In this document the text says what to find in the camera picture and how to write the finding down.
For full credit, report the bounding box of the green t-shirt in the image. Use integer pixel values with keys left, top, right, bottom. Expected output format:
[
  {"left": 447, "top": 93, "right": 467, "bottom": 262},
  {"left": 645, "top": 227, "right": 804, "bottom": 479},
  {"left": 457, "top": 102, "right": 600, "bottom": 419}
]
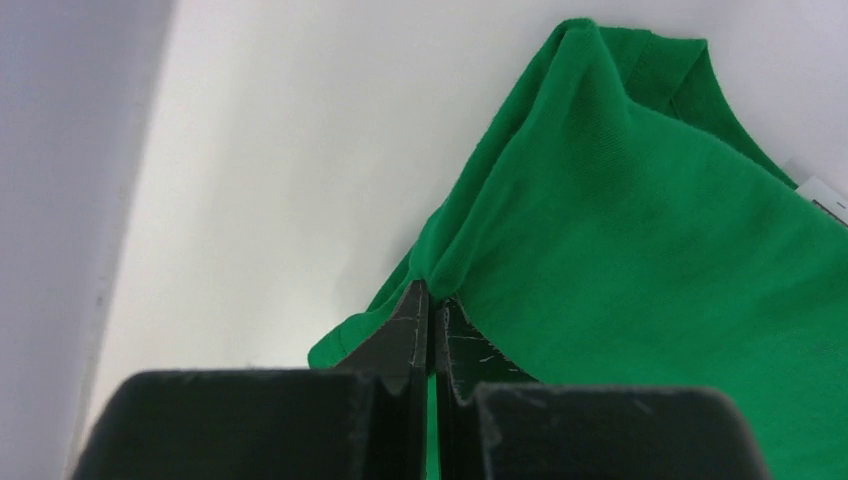
[{"left": 308, "top": 18, "right": 847, "bottom": 479}]

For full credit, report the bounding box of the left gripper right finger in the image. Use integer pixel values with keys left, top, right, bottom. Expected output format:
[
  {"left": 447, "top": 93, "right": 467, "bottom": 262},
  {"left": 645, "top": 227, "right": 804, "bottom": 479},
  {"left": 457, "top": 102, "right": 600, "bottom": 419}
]
[{"left": 433, "top": 298, "right": 770, "bottom": 479}]

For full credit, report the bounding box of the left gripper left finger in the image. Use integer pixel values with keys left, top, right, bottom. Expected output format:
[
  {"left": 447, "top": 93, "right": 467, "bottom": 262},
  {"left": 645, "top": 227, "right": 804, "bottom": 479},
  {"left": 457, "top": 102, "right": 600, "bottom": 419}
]
[{"left": 73, "top": 281, "right": 430, "bottom": 479}]

